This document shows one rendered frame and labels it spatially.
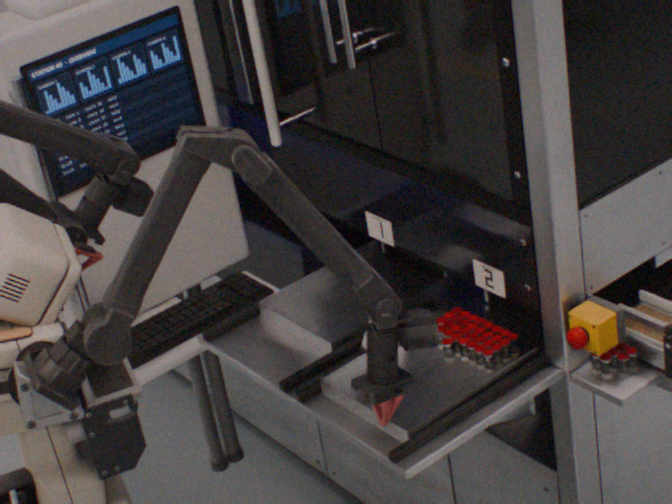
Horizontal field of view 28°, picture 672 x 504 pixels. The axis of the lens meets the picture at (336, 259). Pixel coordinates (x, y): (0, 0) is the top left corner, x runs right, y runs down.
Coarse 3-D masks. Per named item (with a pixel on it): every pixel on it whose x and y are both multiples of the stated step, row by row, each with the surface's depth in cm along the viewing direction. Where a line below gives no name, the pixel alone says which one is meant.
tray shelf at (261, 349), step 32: (256, 320) 290; (512, 320) 274; (224, 352) 281; (256, 352) 279; (288, 352) 277; (320, 352) 275; (544, 352) 262; (544, 384) 254; (320, 416) 256; (352, 416) 254; (480, 416) 248; (384, 448) 244; (448, 448) 243
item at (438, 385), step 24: (432, 312) 275; (360, 360) 265; (408, 360) 267; (432, 360) 266; (456, 360) 264; (528, 360) 257; (336, 384) 263; (408, 384) 260; (432, 384) 259; (456, 384) 257; (480, 384) 251; (360, 408) 252; (408, 408) 253; (432, 408) 252; (456, 408) 248; (408, 432) 242
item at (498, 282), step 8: (480, 264) 263; (480, 272) 264; (496, 272) 260; (480, 280) 265; (488, 280) 263; (496, 280) 261; (488, 288) 264; (496, 288) 262; (504, 288) 260; (504, 296) 261
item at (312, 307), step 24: (384, 264) 302; (408, 264) 300; (288, 288) 293; (312, 288) 297; (336, 288) 296; (408, 288) 291; (432, 288) 284; (264, 312) 290; (288, 312) 290; (312, 312) 289; (336, 312) 287; (360, 312) 286; (312, 336) 276; (336, 336) 279
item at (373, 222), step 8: (368, 216) 289; (376, 216) 286; (368, 224) 290; (376, 224) 288; (384, 224) 285; (368, 232) 292; (376, 232) 289; (384, 232) 286; (384, 240) 288; (392, 240) 285
